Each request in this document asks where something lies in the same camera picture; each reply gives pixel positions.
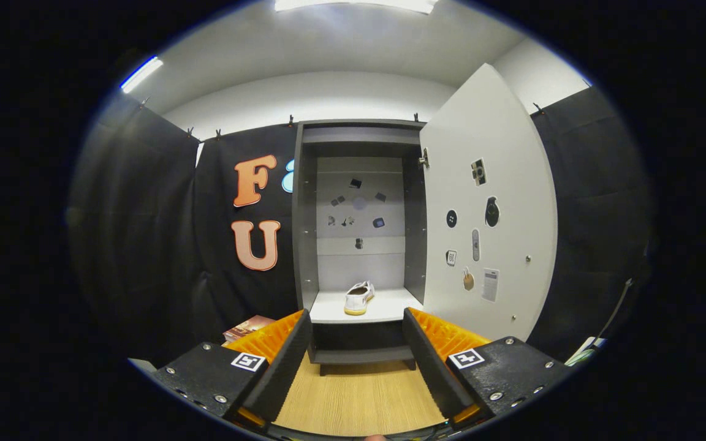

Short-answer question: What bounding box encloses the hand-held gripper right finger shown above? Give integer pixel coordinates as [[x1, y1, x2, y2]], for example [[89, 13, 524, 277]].
[[402, 306, 574, 431]]

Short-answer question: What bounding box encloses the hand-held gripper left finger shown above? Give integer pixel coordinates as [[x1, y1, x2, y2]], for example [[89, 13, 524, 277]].
[[152, 308, 313, 431]]

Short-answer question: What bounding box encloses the dark grey shoe cabinet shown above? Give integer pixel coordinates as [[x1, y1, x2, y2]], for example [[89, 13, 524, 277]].
[[292, 118, 431, 376]]

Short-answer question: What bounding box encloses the white canvas shoe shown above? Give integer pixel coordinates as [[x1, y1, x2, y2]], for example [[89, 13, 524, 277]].
[[344, 281, 376, 316]]

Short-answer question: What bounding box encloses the light grey shoe cabinet door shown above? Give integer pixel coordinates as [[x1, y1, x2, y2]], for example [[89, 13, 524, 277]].
[[419, 62, 559, 342]]

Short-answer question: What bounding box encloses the light grey cabinet shelf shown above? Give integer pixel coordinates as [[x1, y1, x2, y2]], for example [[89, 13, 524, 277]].
[[309, 287, 425, 325]]

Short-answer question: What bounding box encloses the brown cover book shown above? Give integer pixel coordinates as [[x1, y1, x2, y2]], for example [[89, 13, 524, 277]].
[[222, 315, 275, 344]]

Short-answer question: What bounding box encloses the white flat object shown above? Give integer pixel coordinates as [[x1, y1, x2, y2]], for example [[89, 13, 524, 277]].
[[564, 336, 605, 367]]

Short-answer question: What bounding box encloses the black backdrop cloth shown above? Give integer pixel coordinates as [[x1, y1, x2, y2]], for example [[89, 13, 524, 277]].
[[68, 86, 657, 368]]

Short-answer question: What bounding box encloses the row of black cloth clips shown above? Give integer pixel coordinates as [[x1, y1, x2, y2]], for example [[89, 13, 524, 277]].
[[139, 98, 544, 141]]

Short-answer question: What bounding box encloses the narrow ceiling light strip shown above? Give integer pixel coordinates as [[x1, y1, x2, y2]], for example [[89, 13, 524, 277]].
[[120, 56, 164, 94]]

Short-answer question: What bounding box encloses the thin dark cable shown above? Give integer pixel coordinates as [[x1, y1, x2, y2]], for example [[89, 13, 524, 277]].
[[598, 279, 636, 344]]

